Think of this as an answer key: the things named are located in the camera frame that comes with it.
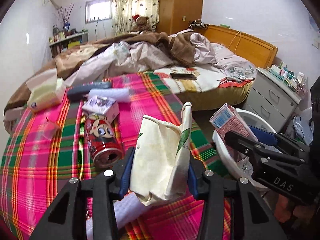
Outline clear plastic jelly cup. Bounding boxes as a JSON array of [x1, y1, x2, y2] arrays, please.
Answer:
[[39, 117, 61, 140]]

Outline cream canvas tote bag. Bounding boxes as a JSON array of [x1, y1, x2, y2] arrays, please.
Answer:
[[86, 101, 193, 240]]

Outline red strawberry milk carton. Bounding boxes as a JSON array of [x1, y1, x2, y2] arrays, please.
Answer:
[[209, 103, 259, 156]]

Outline brown fleece blanket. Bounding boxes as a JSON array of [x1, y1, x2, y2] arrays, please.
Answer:
[[3, 31, 198, 116]]

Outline floral patterned curtain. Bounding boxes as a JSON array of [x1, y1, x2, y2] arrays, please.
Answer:
[[112, 0, 159, 35]]

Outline red cartoon drink can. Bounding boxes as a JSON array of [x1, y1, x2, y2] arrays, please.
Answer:
[[85, 113, 124, 169]]

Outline pale floral duvet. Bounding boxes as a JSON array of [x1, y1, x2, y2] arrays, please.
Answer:
[[65, 33, 257, 87]]

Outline dark blue glasses case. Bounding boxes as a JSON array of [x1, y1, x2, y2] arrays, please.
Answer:
[[67, 81, 112, 101]]

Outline purple blueberry milk carton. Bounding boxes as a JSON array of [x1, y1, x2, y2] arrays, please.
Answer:
[[82, 95, 119, 123]]

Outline dried branches in vase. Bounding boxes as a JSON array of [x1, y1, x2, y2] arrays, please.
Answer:
[[53, 3, 74, 32]]

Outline cluttered wall shelf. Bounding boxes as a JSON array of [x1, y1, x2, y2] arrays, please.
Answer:
[[49, 29, 88, 58]]

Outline wooden headboard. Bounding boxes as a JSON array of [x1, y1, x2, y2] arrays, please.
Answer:
[[194, 25, 278, 68]]

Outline floral mattress sheet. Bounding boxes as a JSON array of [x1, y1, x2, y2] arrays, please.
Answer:
[[153, 65, 253, 111]]

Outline wooden wardrobe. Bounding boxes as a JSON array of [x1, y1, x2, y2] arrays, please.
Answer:
[[156, 0, 203, 35]]

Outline black smartphone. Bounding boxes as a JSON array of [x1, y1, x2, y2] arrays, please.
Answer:
[[170, 73, 196, 80]]

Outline grey bedside drawer cabinet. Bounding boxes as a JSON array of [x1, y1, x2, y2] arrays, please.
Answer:
[[243, 68, 302, 132]]

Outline white trash basin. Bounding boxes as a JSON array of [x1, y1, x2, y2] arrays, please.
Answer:
[[211, 108, 282, 188]]

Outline yellow tissue pack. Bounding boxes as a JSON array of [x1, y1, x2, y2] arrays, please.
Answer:
[[26, 68, 66, 113]]

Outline brown teddy bear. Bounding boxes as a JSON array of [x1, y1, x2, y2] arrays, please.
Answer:
[[131, 14, 152, 33]]

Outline small window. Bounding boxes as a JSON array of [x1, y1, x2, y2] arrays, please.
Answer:
[[85, 0, 112, 23]]

